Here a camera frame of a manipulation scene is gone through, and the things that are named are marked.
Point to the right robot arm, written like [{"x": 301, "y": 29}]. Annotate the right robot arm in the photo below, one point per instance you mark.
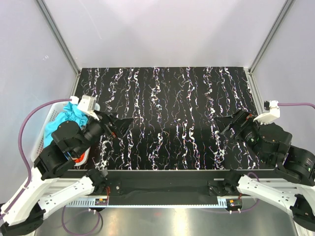
[{"x": 272, "y": 145}]

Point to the left small connector board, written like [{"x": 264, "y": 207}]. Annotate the left small connector board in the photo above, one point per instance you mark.
[{"x": 101, "y": 201}]

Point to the small connector board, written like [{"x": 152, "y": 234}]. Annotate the small connector board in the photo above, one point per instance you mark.
[
  {"x": 101, "y": 201},
  {"x": 236, "y": 203}
]

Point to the aluminium front rail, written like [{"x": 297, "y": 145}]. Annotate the aluminium front rail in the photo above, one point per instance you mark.
[{"x": 75, "y": 196}]

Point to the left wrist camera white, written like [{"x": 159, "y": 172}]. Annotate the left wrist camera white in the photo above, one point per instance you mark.
[{"x": 85, "y": 104}]

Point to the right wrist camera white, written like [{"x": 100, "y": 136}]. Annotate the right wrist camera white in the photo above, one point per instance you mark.
[{"x": 272, "y": 112}]

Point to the right small connector board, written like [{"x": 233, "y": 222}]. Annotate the right small connector board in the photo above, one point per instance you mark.
[{"x": 236, "y": 203}]

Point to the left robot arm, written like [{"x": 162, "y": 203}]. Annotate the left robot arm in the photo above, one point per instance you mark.
[{"x": 69, "y": 142}]

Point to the left aluminium frame post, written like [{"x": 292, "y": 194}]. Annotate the left aluminium frame post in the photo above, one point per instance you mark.
[{"x": 57, "y": 34}]

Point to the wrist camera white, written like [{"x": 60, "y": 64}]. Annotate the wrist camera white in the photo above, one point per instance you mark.
[
  {"x": 272, "y": 112},
  {"x": 85, "y": 104}
]

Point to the white plastic laundry basket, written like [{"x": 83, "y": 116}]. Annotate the white plastic laundry basket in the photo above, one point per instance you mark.
[{"x": 53, "y": 112}]

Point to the orange t shirt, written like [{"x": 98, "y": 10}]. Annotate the orange t shirt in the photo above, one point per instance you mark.
[{"x": 82, "y": 159}]

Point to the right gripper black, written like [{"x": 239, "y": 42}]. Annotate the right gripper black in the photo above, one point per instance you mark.
[{"x": 239, "y": 123}]

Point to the bright blue t shirt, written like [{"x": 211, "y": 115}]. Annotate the bright blue t shirt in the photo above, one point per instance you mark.
[{"x": 69, "y": 113}]

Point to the aluminium frame post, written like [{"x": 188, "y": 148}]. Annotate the aluminium frame post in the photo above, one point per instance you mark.
[
  {"x": 57, "y": 34},
  {"x": 272, "y": 32}
]

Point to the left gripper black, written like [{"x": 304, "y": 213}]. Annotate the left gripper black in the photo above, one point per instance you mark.
[{"x": 109, "y": 126}]

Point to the right aluminium frame post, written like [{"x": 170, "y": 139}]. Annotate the right aluminium frame post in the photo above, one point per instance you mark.
[{"x": 272, "y": 32}]

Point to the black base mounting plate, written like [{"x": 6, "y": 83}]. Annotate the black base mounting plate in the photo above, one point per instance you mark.
[{"x": 189, "y": 187}]

